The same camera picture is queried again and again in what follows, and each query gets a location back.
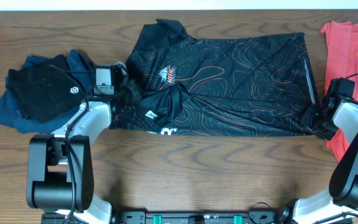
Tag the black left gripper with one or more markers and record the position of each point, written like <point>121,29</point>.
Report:
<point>133,86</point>

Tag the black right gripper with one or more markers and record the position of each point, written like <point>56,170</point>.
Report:
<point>306,121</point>

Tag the black orange-patterned t-shirt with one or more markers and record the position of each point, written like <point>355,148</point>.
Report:
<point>252,87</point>

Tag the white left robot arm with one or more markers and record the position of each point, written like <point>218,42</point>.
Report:
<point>60,178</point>

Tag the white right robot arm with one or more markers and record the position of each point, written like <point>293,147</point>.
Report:
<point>340,200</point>

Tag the black folded polo shirt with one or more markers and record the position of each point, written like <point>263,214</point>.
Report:
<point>46,90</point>

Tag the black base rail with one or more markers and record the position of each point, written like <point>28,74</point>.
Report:
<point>263,215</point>

